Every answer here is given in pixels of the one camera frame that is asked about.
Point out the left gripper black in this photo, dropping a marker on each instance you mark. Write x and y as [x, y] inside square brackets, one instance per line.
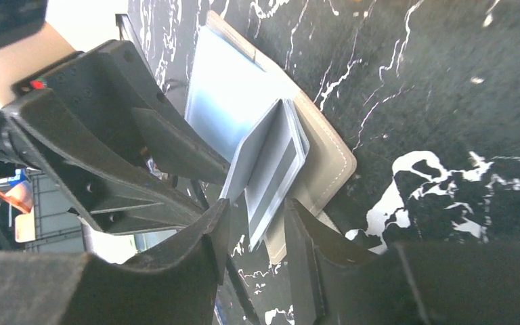
[103, 114]

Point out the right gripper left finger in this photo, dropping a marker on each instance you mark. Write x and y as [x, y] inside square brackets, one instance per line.
[174, 282]

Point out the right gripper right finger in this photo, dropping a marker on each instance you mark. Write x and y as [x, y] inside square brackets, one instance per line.
[335, 281]

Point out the grey card holder blue inside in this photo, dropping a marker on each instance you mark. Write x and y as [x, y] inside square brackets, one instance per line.
[277, 143]

